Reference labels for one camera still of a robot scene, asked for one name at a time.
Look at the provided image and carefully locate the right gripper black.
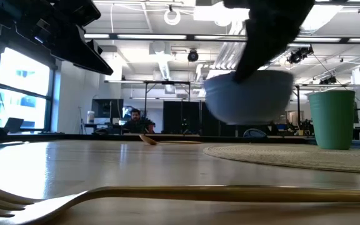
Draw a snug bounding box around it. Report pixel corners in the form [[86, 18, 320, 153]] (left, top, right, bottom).
[[223, 0, 315, 84]]

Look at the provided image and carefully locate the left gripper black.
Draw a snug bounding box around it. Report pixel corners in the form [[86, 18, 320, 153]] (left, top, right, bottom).
[[0, 0, 114, 76]]

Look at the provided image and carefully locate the blue ceramic bowl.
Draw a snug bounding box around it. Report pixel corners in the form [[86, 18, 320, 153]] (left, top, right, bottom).
[[203, 69, 294, 125]]

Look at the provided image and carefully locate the green plastic cup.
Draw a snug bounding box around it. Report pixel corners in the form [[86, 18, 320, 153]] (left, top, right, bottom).
[[307, 90, 356, 151]]

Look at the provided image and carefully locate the wooden spoon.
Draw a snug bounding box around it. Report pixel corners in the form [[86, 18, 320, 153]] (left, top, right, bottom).
[[139, 134, 203, 146]]

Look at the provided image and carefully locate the gold metal fork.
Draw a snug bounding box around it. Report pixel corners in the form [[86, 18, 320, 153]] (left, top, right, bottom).
[[0, 179, 360, 225]]

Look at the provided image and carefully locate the black ceiling spotlight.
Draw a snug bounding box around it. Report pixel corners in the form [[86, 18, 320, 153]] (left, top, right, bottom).
[[286, 45, 314, 65]]

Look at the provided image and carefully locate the black computer monitor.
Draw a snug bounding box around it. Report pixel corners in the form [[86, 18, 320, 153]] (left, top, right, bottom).
[[91, 98, 124, 124]]

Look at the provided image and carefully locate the large window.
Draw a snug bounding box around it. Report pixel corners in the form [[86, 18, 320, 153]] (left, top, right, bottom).
[[0, 46, 56, 134]]

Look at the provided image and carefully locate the person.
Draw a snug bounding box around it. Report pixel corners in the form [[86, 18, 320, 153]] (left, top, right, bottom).
[[122, 108, 156, 134]]

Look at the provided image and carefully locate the open black laptop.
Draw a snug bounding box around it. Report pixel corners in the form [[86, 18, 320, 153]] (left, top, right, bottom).
[[3, 117, 25, 134]]

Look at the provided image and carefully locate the black room divider panel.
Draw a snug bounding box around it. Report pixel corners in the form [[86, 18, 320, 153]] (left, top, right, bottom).
[[162, 100, 206, 136]]

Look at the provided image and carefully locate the round woven straw placemat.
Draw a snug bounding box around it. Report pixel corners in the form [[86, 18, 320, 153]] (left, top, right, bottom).
[[202, 143, 360, 175]]

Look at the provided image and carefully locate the black ceiling dome camera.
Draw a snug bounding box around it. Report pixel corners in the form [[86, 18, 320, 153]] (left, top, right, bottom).
[[187, 49, 199, 63]]

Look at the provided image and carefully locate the black aluminium table frame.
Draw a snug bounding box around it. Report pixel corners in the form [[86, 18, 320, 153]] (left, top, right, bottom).
[[0, 132, 312, 145]]

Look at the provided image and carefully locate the coiled white cable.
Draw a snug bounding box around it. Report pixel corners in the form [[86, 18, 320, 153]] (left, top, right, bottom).
[[163, 8, 182, 26]]

